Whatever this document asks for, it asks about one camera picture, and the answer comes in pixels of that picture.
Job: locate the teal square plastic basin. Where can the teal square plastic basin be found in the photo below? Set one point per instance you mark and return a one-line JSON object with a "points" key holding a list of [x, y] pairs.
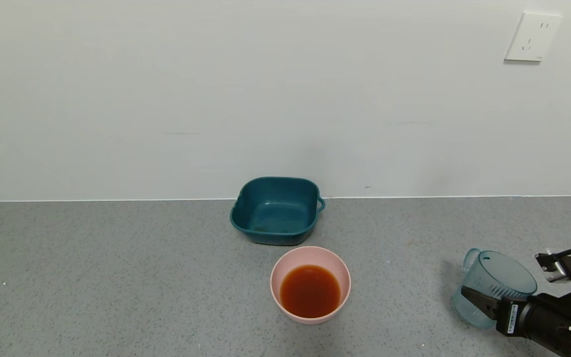
{"points": [[275, 210]]}

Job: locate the orange-brown liquid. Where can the orange-brown liquid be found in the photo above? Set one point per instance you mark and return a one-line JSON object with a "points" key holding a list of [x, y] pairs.
{"points": [[310, 291]]}

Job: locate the transparent blue ribbed cup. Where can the transparent blue ribbed cup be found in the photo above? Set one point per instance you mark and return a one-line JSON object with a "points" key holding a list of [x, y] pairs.
{"points": [[493, 275]]}

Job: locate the pink plastic bowl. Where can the pink plastic bowl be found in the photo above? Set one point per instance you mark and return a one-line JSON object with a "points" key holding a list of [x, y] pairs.
{"points": [[278, 287]]}

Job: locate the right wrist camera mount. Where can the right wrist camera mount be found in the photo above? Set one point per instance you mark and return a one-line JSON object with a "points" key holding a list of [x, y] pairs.
{"points": [[560, 267]]}

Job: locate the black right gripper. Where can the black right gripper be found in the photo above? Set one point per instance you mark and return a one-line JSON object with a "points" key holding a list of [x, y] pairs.
{"points": [[512, 316]]}

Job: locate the white wall socket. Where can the white wall socket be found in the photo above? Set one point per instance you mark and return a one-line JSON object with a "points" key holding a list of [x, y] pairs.
{"points": [[533, 37]]}

